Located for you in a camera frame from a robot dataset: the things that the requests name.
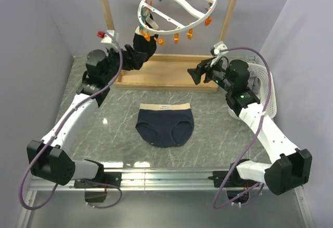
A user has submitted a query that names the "navy blue underwear beige waistband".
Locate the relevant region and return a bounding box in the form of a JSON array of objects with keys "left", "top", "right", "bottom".
[{"left": 135, "top": 103, "right": 195, "bottom": 148}]

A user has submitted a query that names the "white perforated laundry basket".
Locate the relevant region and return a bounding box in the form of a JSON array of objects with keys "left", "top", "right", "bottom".
[{"left": 225, "top": 60, "right": 277, "bottom": 121}]

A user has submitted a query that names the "orange clip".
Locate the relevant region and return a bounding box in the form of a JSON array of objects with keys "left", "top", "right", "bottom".
[
  {"left": 187, "top": 28, "right": 193, "bottom": 40},
  {"left": 174, "top": 33, "right": 179, "bottom": 44},
  {"left": 154, "top": 35, "right": 164, "bottom": 46},
  {"left": 141, "top": 30, "right": 150, "bottom": 42},
  {"left": 204, "top": 16, "right": 212, "bottom": 26}
]

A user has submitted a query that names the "white round clip hanger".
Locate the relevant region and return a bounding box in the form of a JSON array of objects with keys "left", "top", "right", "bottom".
[{"left": 137, "top": 0, "right": 218, "bottom": 35}]

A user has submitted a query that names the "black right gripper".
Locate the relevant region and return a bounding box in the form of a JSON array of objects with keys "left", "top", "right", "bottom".
[{"left": 187, "top": 55, "right": 234, "bottom": 93}]

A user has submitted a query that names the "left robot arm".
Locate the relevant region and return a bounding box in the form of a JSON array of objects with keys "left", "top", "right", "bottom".
[{"left": 27, "top": 44, "right": 149, "bottom": 187}]

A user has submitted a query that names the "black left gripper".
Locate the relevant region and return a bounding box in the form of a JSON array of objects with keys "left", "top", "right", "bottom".
[{"left": 102, "top": 44, "right": 147, "bottom": 83}]

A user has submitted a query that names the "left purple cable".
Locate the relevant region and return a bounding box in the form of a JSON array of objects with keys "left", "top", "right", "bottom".
[{"left": 19, "top": 31, "right": 123, "bottom": 211}]

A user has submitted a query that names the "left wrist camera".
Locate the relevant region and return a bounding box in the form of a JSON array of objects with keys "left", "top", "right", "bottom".
[{"left": 96, "top": 30, "right": 119, "bottom": 49}]

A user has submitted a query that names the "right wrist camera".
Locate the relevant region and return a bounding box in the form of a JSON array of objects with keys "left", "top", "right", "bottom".
[{"left": 210, "top": 41, "right": 228, "bottom": 67}]

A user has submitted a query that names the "wooden hanger stand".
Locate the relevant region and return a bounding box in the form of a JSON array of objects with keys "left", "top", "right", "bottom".
[{"left": 114, "top": 0, "right": 237, "bottom": 93}]

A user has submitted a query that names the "aluminium mounting rail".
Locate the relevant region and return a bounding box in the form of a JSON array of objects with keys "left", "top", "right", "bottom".
[{"left": 17, "top": 168, "right": 315, "bottom": 227}]

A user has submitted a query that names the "grey striped garment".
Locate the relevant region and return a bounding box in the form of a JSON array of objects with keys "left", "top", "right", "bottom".
[{"left": 248, "top": 71, "right": 260, "bottom": 95}]

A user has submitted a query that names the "black hanging underwear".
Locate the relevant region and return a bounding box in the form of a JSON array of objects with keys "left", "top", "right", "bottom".
[{"left": 133, "top": 10, "right": 159, "bottom": 62}]

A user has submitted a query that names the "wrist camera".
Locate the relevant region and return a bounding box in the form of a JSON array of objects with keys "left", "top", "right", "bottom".
[
  {"left": 210, "top": 41, "right": 228, "bottom": 67},
  {"left": 96, "top": 30, "right": 119, "bottom": 49}
]

